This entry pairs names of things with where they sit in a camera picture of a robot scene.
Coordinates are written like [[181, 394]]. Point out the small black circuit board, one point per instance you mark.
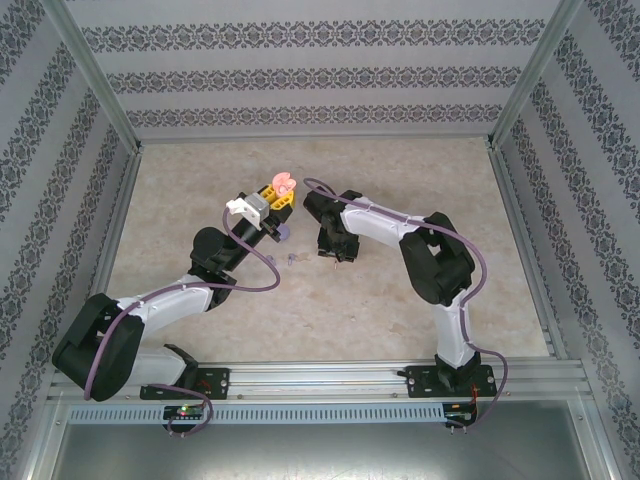
[[457, 417]]

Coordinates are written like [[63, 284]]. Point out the aluminium side rail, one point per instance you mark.
[[513, 210], [120, 210]]

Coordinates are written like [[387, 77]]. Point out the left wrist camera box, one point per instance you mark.
[[247, 210]]

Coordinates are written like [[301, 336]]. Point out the circuit board with green light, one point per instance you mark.
[[185, 412]]

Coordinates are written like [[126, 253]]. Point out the purple round charging case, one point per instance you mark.
[[285, 234]]

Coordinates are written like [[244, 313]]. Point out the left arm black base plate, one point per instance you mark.
[[220, 382]]

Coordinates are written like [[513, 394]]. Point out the aluminium mounting rail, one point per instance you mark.
[[320, 380]]

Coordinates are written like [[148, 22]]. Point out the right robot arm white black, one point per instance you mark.
[[380, 225]]

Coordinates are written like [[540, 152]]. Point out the aluminium frame post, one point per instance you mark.
[[523, 85], [102, 85]]

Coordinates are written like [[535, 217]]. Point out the pink round charging case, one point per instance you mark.
[[283, 183]]

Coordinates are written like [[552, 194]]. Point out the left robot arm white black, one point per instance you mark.
[[170, 305]]

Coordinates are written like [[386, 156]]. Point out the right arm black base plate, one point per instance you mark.
[[415, 382]]

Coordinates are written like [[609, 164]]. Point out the grey metal shelf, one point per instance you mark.
[[320, 455]]

